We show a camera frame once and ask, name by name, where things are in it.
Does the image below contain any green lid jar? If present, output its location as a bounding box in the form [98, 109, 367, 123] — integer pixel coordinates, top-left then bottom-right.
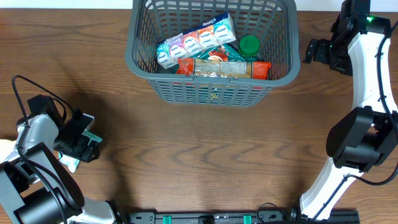
[238, 35, 260, 57]

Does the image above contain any green Nescafe coffee bag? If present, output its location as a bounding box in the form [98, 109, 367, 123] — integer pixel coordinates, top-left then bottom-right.
[194, 44, 259, 62]

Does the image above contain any colourful tissue pack strip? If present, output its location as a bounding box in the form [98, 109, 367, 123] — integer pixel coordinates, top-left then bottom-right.
[156, 11, 236, 69]

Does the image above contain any orange pasta packet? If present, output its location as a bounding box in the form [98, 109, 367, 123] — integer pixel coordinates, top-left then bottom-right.
[175, 58, 271, 80]

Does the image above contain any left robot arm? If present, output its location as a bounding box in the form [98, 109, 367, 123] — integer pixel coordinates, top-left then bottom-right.
[1, 95, 119, 223]

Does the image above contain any black mounting rail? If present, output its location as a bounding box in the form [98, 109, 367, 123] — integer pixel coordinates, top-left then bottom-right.
[126, 203, 361, 224]

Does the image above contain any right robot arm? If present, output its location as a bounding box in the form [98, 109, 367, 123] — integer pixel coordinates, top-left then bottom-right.
[296, 0, 397, 223]

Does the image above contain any white paper pouch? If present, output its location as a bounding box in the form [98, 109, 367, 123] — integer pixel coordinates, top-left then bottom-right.
[1, 126, 102, 176]

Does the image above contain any grey plastic basket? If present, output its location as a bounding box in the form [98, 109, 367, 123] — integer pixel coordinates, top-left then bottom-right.
[125, 0, 300, 107]

